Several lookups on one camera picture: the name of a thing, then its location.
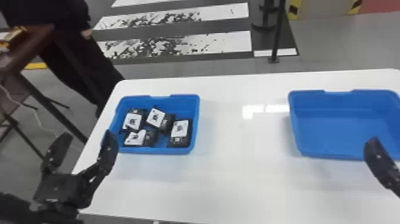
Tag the brown side table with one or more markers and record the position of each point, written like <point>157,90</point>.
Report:
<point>14,61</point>

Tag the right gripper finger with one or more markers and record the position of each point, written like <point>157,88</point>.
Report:
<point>382,165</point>

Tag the blue tray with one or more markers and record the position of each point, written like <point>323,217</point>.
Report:
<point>184,106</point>
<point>340,125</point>

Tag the person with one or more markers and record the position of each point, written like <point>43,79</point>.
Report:
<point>78,62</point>

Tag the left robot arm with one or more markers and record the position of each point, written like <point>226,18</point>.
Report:
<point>15,209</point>

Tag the striped post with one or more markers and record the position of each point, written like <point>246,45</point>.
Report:
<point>355,6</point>
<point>293,9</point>

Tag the black part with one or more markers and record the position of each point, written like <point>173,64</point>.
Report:
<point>132,121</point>
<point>157,118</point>
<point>180,133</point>
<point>139,138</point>

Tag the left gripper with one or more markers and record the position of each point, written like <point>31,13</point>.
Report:
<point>62,190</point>

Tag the black post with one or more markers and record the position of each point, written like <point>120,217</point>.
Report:
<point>277,31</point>

